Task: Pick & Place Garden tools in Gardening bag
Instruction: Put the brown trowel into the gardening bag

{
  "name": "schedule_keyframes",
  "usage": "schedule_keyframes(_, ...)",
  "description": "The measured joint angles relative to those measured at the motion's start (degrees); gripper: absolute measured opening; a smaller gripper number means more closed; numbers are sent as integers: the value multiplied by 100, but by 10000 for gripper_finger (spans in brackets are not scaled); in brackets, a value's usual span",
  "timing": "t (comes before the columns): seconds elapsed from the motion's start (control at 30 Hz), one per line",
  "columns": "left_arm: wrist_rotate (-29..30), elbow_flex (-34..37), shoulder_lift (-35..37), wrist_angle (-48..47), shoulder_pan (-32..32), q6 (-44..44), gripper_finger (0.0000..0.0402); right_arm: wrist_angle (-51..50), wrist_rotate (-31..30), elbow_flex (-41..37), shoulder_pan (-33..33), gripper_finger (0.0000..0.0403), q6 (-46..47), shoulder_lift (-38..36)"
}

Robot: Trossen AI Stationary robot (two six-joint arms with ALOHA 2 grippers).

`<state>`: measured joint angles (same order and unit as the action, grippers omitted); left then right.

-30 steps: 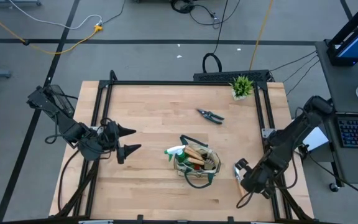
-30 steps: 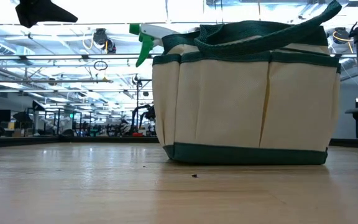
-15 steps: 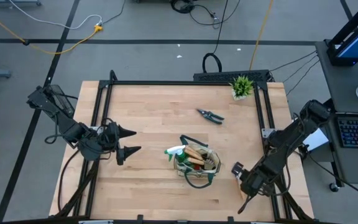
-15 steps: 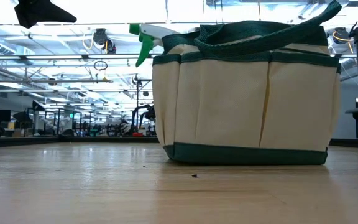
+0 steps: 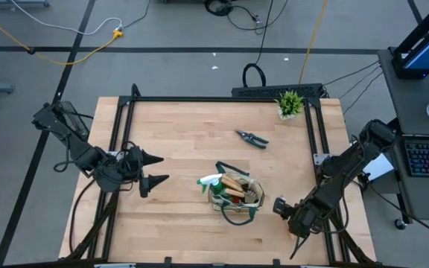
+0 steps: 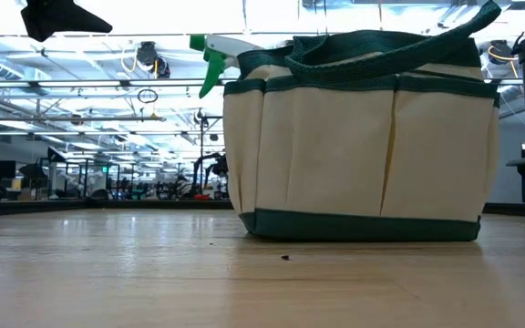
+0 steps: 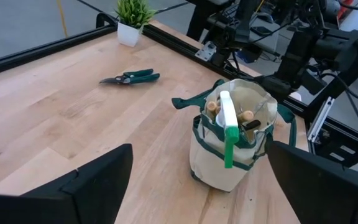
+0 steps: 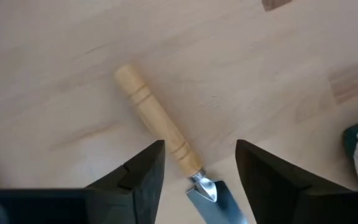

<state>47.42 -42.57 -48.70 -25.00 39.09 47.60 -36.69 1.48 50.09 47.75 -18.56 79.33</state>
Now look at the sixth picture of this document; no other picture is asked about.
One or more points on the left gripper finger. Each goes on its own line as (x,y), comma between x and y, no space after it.
(57,18)

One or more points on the green white spray bottle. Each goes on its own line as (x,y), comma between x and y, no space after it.
(214,68)

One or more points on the cream canvas bag green trim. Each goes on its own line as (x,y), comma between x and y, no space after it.
(335,150)

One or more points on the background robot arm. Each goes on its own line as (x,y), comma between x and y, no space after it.
(219,166)

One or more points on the black aluminium frame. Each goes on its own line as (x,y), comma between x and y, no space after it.
(39,208)

